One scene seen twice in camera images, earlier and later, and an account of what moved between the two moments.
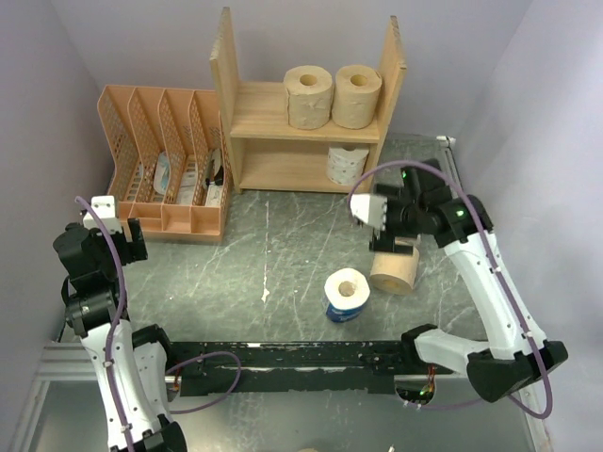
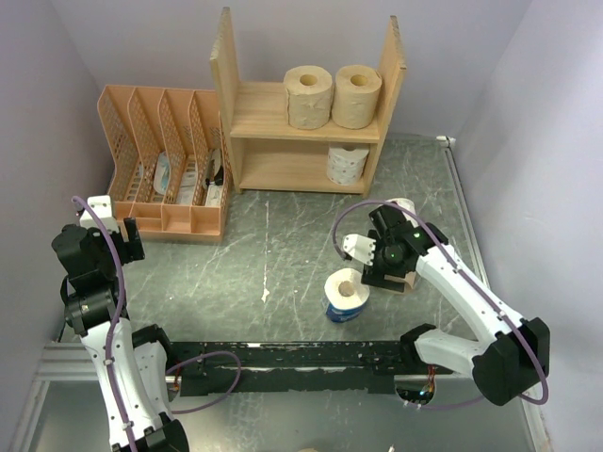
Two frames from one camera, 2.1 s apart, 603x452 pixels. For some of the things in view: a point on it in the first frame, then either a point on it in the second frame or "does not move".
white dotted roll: [346, 167] does not move
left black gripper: [133, 250] does not move
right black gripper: [397, 196] -> [374, 274]
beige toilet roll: [356, 92] does not move
